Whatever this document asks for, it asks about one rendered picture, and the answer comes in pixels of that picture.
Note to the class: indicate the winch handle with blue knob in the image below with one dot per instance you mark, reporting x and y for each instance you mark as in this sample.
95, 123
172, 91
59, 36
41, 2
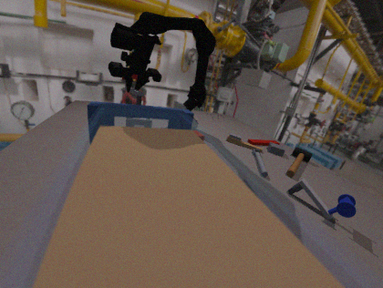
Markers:
345, 207

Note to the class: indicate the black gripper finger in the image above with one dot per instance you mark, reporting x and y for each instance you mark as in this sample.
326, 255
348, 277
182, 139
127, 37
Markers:
128, 82
140, 82

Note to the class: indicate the wooden-handled black mallet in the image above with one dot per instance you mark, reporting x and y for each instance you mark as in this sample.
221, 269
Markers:
300, 155

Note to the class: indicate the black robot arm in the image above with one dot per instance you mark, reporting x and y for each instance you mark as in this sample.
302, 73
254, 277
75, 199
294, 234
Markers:
128, 38

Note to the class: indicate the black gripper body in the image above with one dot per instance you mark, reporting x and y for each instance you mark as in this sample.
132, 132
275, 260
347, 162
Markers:
137, 66

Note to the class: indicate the red flat bar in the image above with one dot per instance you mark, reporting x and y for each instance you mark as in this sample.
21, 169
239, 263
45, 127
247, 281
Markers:
261, 142

